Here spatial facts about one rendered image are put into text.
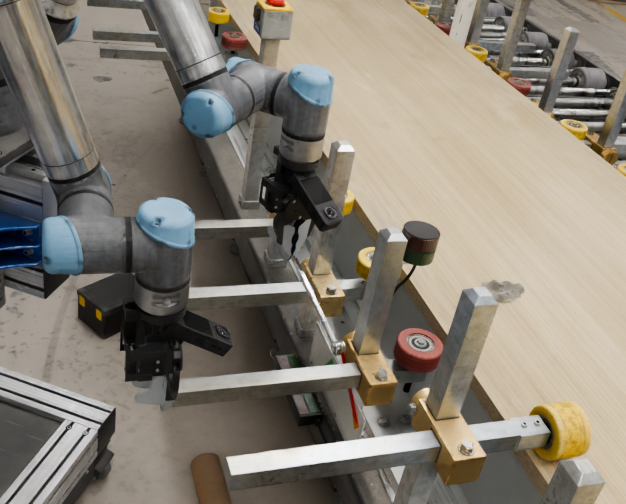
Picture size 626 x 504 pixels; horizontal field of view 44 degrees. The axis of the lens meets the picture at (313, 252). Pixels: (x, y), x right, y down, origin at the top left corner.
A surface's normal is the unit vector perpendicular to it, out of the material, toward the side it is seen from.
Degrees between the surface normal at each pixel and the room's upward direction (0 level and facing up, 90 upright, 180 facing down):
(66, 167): 92
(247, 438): 0
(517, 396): 0
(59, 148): 92
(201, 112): 90
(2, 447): 0
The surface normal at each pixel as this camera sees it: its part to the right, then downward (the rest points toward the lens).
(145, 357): 0.30, 0.56
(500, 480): -0.94, 0.04
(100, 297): 0.16, -0.83
